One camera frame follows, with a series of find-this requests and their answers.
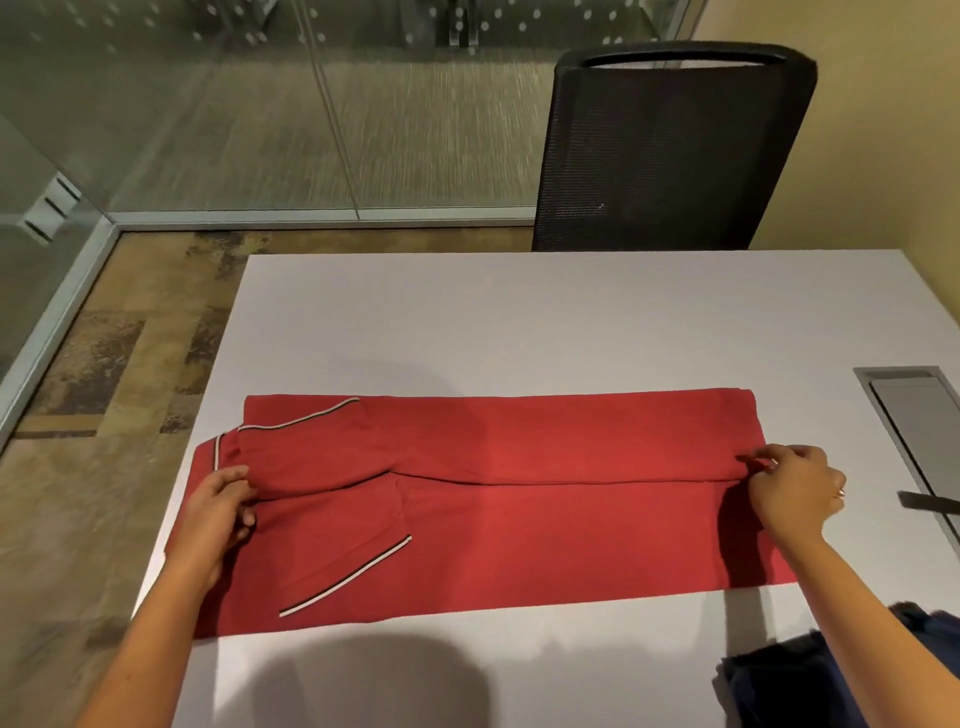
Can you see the person's right hand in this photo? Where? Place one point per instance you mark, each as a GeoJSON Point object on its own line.
{"type": "Point", "coordinates": [795, 491]}

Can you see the metal glass door bracket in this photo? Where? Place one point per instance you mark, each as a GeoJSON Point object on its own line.
{"type": "Point", "coordinates": [49, 210]}

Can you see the black orange backpack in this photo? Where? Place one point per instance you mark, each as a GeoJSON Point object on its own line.
{"type": "Point", "coordinates": [930, 501]}

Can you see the black mesh office chair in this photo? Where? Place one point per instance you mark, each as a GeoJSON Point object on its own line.
{"type": "Point", "coordinates": [667, 150]}

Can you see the red garment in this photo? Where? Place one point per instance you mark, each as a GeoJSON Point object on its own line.
{"type": "Point", "coordinates": [525, 510]}

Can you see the navy blue hoodie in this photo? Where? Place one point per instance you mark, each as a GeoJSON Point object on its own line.
{"type": "Point", "coordinates": [787, 682]}

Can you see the person's left forearm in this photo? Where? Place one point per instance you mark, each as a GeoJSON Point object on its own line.
{"type": "Point", "coordinates": [142, 652]}

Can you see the person's right forearm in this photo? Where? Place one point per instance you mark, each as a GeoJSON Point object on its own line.
{"type": "Point", "coordinates": [870, 630]}

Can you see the person's left hand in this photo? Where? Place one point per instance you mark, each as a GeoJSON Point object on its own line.
{"type": "Point", "coordinates": [214, 517]}

